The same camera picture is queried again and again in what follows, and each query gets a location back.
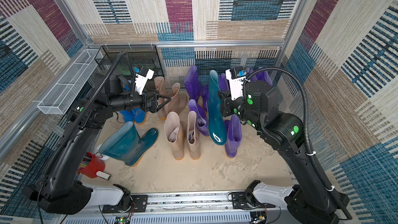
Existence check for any short purple boot front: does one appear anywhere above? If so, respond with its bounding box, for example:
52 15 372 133
218 73 230 91

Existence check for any short purple boot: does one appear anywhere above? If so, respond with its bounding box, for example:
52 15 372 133
201 84 209 112
218 73 230 91

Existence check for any teal boot front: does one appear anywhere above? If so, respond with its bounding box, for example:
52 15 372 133
207 70 227 146

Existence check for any teal boot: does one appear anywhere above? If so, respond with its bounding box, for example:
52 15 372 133
207 70 227 146
99 121 159 167

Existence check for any short beige boot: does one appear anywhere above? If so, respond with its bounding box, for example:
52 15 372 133
164 112 185 160

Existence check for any tall purple boot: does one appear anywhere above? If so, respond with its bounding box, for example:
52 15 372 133
245 67 257 81
256 67 273 86

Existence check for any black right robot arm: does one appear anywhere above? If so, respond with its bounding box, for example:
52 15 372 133
218 81 349 224

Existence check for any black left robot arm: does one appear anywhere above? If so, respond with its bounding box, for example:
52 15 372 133
23 71 172 215

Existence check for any blue rain boot upright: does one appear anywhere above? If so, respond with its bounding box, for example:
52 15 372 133
120 111 135 122

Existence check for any purple boot at back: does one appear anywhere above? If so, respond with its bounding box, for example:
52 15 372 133
184 65 203 101

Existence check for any purple boot middle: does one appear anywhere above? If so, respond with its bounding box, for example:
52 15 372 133
188 99 209 136

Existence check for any white small box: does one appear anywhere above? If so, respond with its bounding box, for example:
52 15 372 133
96 171 111 180

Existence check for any black wire mesh shelf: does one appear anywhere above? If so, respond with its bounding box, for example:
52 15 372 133
95 44 165 79

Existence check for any white wire mesh basket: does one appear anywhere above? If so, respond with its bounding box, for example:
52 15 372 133
37 49 101 115

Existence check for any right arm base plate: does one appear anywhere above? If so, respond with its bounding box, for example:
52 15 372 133
227 191 276 211

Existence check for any aluminium front rail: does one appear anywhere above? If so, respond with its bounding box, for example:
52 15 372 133
52 190 298 224

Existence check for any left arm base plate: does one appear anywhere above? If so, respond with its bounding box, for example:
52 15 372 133
102 195 148 214

